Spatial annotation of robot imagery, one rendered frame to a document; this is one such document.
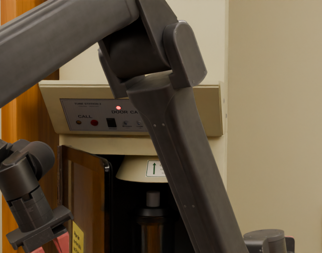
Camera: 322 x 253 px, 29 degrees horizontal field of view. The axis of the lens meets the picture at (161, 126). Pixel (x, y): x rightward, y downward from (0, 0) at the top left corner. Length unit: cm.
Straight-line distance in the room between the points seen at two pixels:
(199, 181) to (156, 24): 19
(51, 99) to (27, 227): 26
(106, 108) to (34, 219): 26
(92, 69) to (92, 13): 61
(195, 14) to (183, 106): 50
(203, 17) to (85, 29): 61
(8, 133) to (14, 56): 65
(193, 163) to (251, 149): 90
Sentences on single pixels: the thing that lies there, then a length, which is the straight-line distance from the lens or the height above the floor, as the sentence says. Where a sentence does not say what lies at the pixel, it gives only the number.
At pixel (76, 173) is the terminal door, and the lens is 110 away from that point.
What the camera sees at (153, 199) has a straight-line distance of 130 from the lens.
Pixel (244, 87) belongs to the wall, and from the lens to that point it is 161.
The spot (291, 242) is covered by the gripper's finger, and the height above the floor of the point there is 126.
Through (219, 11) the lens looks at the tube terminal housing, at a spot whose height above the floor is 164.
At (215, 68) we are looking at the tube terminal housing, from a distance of 118.
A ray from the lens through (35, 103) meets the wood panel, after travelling 126.
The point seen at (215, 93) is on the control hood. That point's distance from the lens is 107.
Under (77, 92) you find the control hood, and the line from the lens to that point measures 112.
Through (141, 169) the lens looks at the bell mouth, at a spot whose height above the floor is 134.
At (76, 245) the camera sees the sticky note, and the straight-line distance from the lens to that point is 112.
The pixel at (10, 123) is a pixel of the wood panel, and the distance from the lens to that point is 118.
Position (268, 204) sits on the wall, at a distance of 163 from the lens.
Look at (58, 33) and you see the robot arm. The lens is 57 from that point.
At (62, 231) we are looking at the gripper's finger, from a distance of 100.
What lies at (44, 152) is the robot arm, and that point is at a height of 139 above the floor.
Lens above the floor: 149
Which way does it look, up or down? 3 degrees down
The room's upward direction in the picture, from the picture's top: straight up
